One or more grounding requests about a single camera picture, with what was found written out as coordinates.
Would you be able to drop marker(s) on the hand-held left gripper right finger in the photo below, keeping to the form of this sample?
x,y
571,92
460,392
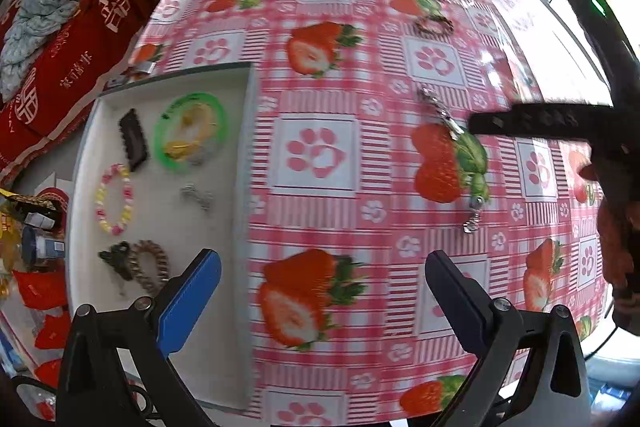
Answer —
x,y
460,302

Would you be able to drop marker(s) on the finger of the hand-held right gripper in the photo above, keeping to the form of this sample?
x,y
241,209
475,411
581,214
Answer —
x,y
540,122

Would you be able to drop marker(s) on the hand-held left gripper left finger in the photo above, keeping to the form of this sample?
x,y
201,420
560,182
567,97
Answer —
x,y
190,302

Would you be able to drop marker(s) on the black hair claw clip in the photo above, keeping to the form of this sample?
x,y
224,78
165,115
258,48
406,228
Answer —
x,y
115,255

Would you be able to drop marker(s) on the white tray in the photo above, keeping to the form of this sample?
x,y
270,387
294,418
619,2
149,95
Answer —
x,y
165,217

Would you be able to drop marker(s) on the person's right hand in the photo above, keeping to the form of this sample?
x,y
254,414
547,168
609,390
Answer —
x,y
612,242

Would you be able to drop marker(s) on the small silver charm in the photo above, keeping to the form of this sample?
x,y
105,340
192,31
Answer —
x,y
472,217

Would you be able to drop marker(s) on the red packet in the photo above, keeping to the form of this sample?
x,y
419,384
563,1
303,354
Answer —
x,y
52,332
42,289
47,372

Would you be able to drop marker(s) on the blue white bottle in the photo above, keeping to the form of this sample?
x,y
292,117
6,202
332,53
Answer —
x,y
32,248

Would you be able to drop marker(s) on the green bangle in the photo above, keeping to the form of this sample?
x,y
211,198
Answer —
x,y
158,134

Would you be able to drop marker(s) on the gold black packet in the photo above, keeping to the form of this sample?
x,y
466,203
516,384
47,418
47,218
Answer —
x,y
30,204

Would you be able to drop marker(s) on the strawberry print tablecloth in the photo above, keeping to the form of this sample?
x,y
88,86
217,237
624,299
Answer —
x,y
350,57

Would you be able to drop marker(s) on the silver metal clip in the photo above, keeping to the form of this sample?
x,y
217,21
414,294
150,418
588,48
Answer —
x,y
142,69

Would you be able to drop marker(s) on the grey knitted cloth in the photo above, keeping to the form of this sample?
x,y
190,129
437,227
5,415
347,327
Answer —
x,y
35,22

